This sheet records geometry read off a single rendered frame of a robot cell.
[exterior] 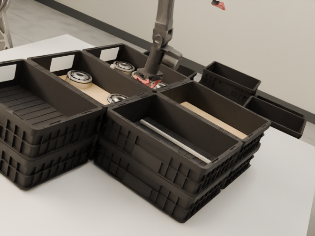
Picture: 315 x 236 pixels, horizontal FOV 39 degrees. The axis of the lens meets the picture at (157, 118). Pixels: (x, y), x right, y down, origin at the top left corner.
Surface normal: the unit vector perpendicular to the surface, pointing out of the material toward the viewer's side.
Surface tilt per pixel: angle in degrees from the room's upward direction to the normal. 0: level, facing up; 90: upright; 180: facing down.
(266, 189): 0
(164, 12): 93
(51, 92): 90
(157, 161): 90
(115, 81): 90
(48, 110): 0
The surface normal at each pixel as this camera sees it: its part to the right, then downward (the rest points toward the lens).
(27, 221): 0.29, -0.85
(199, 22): -0.39, 0.31
